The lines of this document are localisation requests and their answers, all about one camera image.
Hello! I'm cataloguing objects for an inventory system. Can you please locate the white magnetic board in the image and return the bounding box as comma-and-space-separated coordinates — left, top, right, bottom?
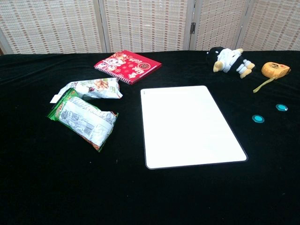
140, 85, 248, 170

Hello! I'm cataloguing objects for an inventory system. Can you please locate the red spiral notebook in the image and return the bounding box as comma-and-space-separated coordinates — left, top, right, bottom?
94, 50, 163, 85

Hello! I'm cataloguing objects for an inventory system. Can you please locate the white snack bag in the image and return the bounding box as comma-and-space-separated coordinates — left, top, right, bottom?
49, 77, 123, 104

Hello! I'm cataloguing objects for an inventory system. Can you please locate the green snack bag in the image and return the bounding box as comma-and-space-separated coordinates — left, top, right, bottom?
47, 88, 119, 152

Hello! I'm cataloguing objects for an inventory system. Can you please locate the woven folding screen panel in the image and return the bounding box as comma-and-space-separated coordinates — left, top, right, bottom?
188, 0, 256, 51
98, 0, 195, 53
236, 0, 300, 52
0, 0, 106, 55

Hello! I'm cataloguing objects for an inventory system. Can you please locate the black and white plush toy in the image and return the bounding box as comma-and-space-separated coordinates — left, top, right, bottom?
206, 46, 256, 79

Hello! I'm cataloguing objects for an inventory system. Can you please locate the black velvet tablecloth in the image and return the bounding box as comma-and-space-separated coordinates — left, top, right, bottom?
0, 50, 300, 225

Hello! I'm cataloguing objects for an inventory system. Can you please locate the yellow tape measure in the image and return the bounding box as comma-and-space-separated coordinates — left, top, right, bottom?
253, 61, 292, 93

